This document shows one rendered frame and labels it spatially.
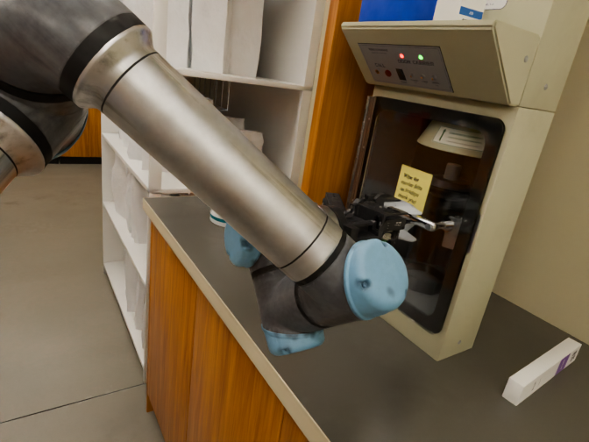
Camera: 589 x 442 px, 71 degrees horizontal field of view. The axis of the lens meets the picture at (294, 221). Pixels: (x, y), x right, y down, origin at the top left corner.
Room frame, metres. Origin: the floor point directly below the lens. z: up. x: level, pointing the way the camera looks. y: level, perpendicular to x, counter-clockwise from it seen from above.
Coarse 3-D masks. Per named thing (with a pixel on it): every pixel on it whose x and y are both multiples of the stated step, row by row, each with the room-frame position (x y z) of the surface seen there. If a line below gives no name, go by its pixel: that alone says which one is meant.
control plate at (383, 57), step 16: (368, 48) 0.82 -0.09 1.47; (384, 48) 0.78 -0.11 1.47; (400, 48) 0.75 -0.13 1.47; (416, 48) 0.72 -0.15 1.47; (432, 48) 0.69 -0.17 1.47; (368, 64) 0.85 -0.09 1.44; (384, 64) 0.81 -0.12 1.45; (400, 64) 0.78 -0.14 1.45; (416, 64) 0.74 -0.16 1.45; (432, 64) 0.71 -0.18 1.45; (384, 80) 0.84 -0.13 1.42; (400, 80) 0.80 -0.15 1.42; (416, 80) 0.77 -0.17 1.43; (432, 80) 0.73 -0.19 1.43; (448, 80) 0.71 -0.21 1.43
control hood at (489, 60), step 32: (352, 32) 0.83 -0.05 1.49; (384, 32) 0.76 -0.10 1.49; (416, 32) 0.70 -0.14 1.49; (448, 32) 0.65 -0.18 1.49; (480, 32) 0.61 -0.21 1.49; (512, 32) 0.61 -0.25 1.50; (448, 64) 0.69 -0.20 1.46; (480, 64) 0.64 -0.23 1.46; (512, 64) 0.62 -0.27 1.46; (480, 96) 0.67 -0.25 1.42; (512, 96) 0.64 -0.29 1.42
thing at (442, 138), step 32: (384, 96) 0.87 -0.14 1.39; (384, 128) 0.85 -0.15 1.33; (416, 128) 0.79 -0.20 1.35; (448, 128) 0.73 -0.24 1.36; (480, 128) 0.68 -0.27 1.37; (384, 160) 0.84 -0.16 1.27; (416, 160) 0.77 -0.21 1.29; (448, 160) 0.72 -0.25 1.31; (480, 160) 0.67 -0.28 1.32; (384, 192) 0.82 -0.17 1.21; (448, 192) 0.70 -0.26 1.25; (480, 192) 0.66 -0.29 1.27; (416, 256) 0.73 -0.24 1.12; (448, 256) 0.67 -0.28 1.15; (416, 288) 0.71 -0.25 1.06; (448, 288) 0.66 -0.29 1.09; (416, 320) 0.69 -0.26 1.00
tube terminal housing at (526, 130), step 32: (512, 0) 0.70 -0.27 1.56; (544, 0) 0.66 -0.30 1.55; (576, 0) 0.69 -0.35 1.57; (544, 32) 0.66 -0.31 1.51; (576, 32) 0.71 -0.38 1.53; (544, 64) 0.67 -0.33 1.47; (416, 96) 0.82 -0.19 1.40; (448, 96) 0.76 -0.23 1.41; (544, 96) 0.69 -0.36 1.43; (512, 128) 0.65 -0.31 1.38; (544, 128) 0.71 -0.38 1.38; (512, 160) 0.67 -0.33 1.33; (512, 192) 0.69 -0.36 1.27; (480, 224) 0.65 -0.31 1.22; (512, 224) 0.71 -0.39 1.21; (480, 256) 0.67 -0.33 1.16; (480, 288) 0.69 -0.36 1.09; (448, 320) 0.66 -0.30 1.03; (480, 320) 0.71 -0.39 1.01; (448, 352) 0.67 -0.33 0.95
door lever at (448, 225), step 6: (402, 216) 0.71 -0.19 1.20; (408, 216) 0.70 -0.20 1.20; (414, 216) 0.69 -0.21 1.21; (420, 216) 0.69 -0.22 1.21; (414, 222) 0.69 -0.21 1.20; (420, 222) 0.68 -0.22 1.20; (426, 222) 0.67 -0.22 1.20; (432, 222) 0.66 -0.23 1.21; (438, 222) 0.68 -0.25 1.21; (444, 222) 0.68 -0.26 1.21; (450, 222) 0.68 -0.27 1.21; (426, 228) 0.66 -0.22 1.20; (432, 228) 0.66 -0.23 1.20; (438, 228) 0.67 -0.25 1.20; (444, 228) 0.69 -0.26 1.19; (450, 228) 0.68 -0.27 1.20
